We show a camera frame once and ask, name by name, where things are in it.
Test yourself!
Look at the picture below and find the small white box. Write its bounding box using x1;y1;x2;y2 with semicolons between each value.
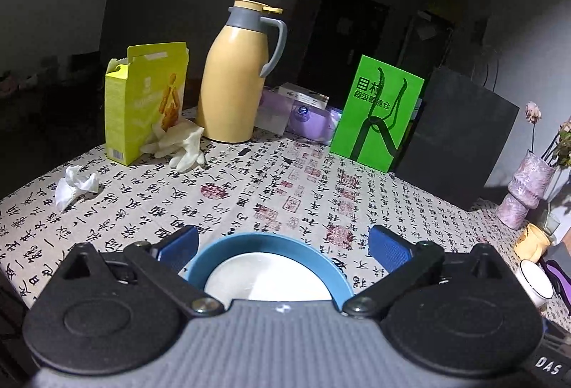
277;82;330;110

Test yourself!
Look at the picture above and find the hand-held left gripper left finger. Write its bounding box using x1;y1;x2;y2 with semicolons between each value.
60;224;226;320

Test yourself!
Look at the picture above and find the black paper bag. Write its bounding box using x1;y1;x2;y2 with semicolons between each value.
395;53;520;210

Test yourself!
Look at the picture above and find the dark door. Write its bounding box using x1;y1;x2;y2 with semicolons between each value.
319;0;390;74

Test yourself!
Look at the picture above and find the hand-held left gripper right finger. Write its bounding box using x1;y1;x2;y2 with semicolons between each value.
341;224;511;320

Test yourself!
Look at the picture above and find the calligraphy printed tablecloth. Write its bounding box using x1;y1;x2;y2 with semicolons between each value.
0;105;571;328

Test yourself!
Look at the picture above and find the blue bowl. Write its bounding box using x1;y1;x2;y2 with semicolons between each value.
184;232;355;311

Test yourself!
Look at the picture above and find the grey and purple cloth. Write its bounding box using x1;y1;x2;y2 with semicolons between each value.
539;243;571;317

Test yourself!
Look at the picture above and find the white bowl with black rim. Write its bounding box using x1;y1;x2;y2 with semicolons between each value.
517;258;555;309
204;252;343;303

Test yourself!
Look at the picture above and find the clear drinking glass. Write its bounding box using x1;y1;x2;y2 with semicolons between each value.
541;210;562;233

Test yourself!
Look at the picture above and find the crumpled white tissue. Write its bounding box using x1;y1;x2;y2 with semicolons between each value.
54;165;101;210

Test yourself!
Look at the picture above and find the purple ceramic vase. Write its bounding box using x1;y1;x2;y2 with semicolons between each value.
497;149;558;230

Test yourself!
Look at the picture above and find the green paper bag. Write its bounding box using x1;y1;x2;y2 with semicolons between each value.
329;54;425;173

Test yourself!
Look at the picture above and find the yellow mug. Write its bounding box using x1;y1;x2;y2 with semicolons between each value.
513;222;556;264

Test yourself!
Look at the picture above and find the yellow thermos jug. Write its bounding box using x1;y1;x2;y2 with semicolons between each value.
195;0;287;144

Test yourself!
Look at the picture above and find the yellow-green snack box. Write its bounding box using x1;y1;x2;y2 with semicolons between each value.
105;41;190;167

